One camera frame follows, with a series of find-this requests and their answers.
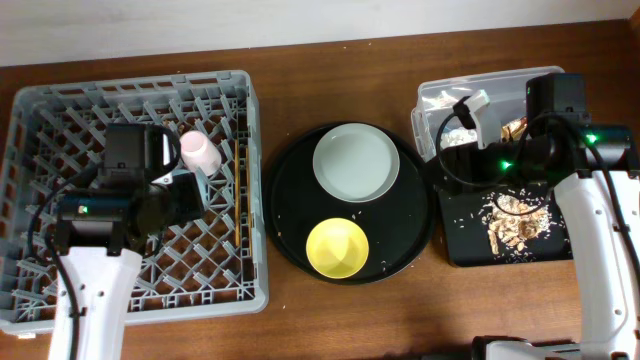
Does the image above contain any yellow bowl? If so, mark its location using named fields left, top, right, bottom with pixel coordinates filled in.
left=305, top=218, right=369, bottom=280

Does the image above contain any grey plastic dishwasher rack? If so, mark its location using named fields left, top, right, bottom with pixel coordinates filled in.
left=1, top=70, right=269, bottom=335

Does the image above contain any black camera cable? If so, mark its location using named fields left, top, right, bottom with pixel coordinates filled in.
left=27, top=124, right=184, bottom=360
left=435, top=97, right=640, bottom=281

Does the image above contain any right black camera cable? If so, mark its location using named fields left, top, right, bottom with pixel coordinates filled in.
left=435, top=97, right=640, bottom=281

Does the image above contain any gold foil wrapper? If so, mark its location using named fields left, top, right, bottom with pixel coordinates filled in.
left=501, top=116, right=527, bottom=142

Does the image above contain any white paper napkin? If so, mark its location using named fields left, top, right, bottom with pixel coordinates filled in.
left=441, top=127, right=477, bottom=149

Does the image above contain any clear plastic bin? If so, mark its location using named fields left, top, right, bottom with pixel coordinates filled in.
left=411, top=66, right=565, bottom=162

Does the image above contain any pink plastic cup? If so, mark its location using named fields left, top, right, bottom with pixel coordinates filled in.
left=180, top=130, right=222, bottom=176

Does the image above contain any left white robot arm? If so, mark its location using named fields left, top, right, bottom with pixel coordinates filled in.
left=46, top=124, right=214, bottom=359

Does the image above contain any black rectangular waste tray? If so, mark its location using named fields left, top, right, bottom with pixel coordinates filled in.
left=435, top=174, right=576, bottom=268

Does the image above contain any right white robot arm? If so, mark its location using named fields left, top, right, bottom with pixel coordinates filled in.
left=428, top=73, right=639, bottom=359

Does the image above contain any light grey round plate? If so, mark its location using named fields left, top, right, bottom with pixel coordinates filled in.
left=312, top=123, right=400, bottom=203

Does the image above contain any food scraps and rice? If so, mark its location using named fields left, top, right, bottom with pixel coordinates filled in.
left=452, top=189, right=566, bottom=264

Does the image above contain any left black camera cable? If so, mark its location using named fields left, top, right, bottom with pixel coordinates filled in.
left=27, top=124, right=184, bottom=360

